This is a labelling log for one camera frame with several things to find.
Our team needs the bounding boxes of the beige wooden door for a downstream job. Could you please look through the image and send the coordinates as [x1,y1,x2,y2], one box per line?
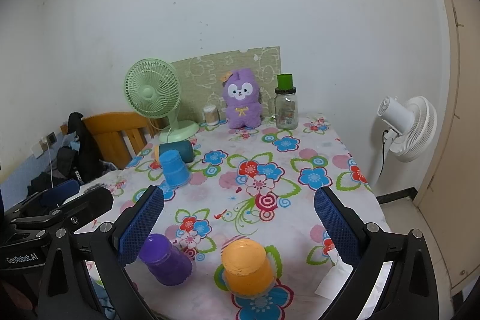
[414,0,480,302]

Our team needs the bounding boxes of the glass jar with handle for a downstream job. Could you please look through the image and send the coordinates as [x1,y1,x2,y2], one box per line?
[271,87,299,130]

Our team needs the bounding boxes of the white charger cable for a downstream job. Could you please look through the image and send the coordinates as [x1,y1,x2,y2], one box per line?
[46,144,56,189]

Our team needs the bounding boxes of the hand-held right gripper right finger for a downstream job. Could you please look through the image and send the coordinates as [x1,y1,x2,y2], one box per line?
[314,187,451,320]

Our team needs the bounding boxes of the dark clothes pile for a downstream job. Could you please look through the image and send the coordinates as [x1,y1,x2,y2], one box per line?
[25,170,62,201]

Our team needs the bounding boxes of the white standing fan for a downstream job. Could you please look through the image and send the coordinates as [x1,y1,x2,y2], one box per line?
[369,96,438,189]

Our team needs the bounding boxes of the floral tablecloth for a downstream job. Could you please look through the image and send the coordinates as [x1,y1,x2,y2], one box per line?
[84,112,391,320]

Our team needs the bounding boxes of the purple plastic cup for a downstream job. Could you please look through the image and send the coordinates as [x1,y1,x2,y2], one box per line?
[139,234,194,286]

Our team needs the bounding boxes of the green patterned board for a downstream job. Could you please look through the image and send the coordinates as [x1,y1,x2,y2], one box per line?
[170,46,281,124]

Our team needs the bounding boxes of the blue plastic cup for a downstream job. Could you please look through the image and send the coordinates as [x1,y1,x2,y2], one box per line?
[159,150,191,188]

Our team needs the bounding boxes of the purple plush toy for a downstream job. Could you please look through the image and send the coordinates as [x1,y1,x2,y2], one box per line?
[220,68,263,130]

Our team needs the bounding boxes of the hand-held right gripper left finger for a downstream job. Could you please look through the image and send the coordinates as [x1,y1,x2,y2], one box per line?
[37,186,166,320]

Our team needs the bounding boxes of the wooden chair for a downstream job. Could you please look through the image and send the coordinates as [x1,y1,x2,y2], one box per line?
[82,112,166,171]

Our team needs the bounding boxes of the black fan cable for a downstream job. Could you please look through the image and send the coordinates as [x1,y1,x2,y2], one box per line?
[379,129,392,178]

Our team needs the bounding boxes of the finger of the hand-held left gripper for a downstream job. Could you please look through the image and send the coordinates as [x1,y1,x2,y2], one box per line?
[4,178,82,221]
[49,187,114,231]

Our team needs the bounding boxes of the orange plastic cup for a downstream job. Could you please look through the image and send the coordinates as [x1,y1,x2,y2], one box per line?
[221,239,277,297]

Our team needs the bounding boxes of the black bag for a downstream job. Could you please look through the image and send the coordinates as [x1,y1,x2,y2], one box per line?
[56,112,104,189]

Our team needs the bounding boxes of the white paper tag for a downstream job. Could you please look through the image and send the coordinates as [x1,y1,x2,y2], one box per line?
[315,250,353,300]

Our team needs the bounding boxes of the cotton swab container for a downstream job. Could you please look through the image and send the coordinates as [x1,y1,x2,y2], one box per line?
[203,105,219,125]

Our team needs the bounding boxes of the dark teal cup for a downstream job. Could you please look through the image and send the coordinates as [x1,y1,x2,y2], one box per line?
[154,140,194,164]

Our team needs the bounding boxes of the green desk fan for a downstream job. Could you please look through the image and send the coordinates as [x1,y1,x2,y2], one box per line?
[124,58,200,144]

